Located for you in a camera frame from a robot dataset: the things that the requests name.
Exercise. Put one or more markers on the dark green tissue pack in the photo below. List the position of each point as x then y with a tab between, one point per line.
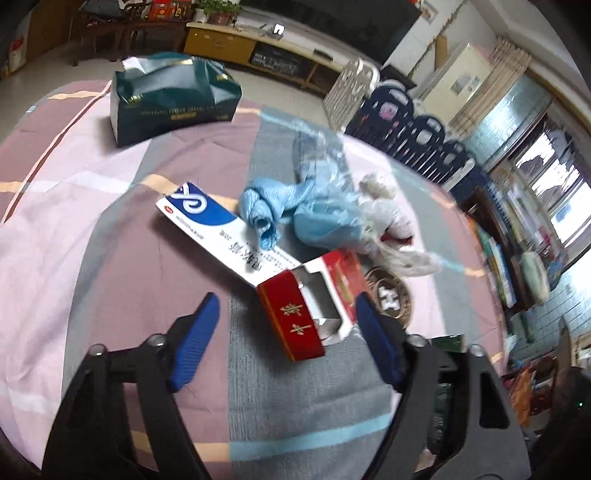
171	101

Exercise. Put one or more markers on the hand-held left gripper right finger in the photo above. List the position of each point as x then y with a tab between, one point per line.
378	341

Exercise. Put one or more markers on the navy playpen fence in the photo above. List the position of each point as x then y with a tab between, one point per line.
415	134

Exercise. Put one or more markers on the green potted plant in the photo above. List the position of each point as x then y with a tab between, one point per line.
217	9

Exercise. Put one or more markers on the white plastic bag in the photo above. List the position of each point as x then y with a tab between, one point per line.
392	226

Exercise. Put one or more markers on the white red sack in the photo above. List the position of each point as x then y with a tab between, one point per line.
17	53

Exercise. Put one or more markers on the barred window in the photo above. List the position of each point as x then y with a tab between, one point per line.
549	184

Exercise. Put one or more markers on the large flat television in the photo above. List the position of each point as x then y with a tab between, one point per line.
346	23

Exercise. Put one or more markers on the white blue medicine box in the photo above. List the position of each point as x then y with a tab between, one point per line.
217	226

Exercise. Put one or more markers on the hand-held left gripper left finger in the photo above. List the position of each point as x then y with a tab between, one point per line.
196	341

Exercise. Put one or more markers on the red gift box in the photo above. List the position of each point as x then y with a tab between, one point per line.
168	8

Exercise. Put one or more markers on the blue twisted plastic bag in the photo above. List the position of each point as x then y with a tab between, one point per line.
263	207

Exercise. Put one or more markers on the clear light blue plastic bag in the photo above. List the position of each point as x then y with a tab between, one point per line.
328	207

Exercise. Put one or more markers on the beige curtain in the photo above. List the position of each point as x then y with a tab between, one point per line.
494	87

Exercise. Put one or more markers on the white playpen fence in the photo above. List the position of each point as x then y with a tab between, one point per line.
351	92

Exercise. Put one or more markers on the yellow wooden television cabinet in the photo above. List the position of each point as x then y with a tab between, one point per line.
221	41

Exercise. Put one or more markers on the red cigarette box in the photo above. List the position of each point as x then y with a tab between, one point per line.
300	318

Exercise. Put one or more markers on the row of colourful books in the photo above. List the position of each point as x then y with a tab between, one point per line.
496	263

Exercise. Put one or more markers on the cream standing air conditioner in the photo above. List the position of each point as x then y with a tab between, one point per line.
457	78

